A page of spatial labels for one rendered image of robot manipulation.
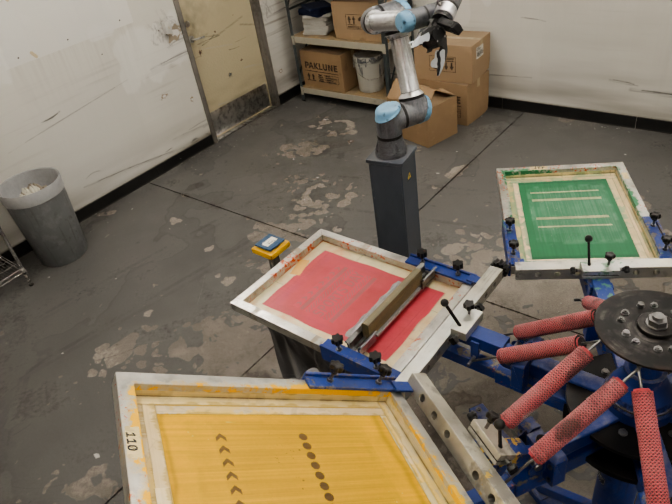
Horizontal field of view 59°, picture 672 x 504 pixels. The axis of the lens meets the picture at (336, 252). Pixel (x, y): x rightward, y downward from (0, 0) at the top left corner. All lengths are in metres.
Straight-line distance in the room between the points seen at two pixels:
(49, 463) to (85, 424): 0.26
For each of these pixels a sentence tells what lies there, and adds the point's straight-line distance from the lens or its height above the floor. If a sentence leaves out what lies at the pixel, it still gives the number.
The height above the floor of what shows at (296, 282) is 0.96.
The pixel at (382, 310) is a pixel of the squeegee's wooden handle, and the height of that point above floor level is 1.06.
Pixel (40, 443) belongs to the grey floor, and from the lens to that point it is 3.73.
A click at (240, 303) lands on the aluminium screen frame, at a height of 0.99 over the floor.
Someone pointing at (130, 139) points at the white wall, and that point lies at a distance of 5.68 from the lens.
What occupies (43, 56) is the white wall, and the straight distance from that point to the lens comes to 5.23.
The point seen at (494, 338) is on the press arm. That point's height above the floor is 1.04.
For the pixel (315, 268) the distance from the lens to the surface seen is 2.53.
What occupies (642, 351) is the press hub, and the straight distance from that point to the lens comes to 1.69.
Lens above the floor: 2.48
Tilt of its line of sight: 36 degrees down
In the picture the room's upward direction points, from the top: 10 degrees counter-clockwise
